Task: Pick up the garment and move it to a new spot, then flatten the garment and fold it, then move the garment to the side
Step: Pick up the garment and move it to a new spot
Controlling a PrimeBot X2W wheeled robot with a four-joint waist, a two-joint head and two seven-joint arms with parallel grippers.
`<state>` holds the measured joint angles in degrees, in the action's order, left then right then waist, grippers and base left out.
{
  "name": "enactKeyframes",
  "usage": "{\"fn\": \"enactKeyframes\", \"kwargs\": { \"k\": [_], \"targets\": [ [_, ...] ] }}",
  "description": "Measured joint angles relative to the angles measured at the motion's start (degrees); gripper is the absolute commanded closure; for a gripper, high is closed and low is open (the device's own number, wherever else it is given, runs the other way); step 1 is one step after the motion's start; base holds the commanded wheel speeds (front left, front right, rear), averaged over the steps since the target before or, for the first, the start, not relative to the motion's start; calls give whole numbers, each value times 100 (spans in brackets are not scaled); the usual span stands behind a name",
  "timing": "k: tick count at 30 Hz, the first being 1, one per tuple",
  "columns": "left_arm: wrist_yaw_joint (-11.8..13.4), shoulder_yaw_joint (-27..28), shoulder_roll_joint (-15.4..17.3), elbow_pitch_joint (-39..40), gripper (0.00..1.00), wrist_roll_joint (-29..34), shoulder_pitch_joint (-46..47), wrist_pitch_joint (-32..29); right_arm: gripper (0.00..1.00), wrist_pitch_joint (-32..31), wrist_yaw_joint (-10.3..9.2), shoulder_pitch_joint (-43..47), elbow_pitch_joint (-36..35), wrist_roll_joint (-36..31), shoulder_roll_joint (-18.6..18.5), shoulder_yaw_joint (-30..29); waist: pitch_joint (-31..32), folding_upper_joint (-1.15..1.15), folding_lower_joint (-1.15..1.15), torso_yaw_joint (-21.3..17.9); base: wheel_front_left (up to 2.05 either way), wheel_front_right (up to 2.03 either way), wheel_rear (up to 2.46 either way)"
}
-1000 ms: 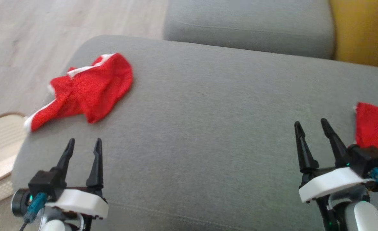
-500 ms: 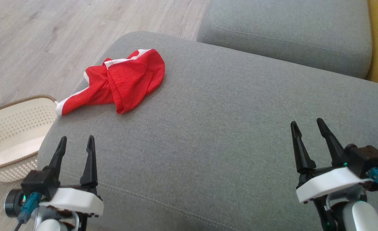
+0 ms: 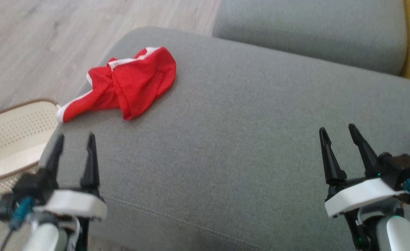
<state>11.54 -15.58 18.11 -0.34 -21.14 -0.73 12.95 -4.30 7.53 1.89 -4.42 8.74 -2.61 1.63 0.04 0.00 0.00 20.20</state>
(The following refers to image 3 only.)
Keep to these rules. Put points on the grey sofa back cushion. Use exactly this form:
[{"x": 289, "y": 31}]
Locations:
[{"x": 312, "y": 31}]

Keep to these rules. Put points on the blue left camera plug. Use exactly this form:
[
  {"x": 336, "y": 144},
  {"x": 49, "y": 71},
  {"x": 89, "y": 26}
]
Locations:
[{"x": 21, "y": 212}]

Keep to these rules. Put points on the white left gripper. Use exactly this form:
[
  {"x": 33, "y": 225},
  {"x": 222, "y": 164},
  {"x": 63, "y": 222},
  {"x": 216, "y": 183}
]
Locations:
[{"x": 72, "y": 205}]

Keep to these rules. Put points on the grey sofa seat cushion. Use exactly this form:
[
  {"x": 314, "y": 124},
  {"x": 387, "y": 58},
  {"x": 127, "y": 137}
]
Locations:
[{"x": 243, "y": 139}]

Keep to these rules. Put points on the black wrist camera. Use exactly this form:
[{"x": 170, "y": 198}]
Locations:
[
  {"x": 403, "y": 169},
  {"x": 27, "y": 188}
]

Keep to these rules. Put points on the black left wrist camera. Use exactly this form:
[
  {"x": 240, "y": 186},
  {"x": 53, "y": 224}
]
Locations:
[{"x": 27, "y": 188}]

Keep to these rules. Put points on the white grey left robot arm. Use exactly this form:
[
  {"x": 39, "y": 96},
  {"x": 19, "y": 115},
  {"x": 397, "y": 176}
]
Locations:
[{"x": 44, "y": 237}]

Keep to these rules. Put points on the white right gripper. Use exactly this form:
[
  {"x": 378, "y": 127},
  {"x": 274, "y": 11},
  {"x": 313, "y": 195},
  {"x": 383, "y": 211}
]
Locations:
[{"x": 358, "y": 193}]

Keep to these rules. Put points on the cream perforated laundry basket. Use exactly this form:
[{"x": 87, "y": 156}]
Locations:
[{"x": 9, "y": 146}]

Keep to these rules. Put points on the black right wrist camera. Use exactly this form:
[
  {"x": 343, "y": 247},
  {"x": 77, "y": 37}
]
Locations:
[{"x": 403, "y": 169}]

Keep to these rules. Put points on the red white striped shorts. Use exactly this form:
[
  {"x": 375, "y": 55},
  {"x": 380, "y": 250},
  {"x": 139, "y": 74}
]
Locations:
[{"x": 138, "y": 80}]

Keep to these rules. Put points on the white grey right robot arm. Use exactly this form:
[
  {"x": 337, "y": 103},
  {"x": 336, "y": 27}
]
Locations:
[{"x": 396, "y": 233}]

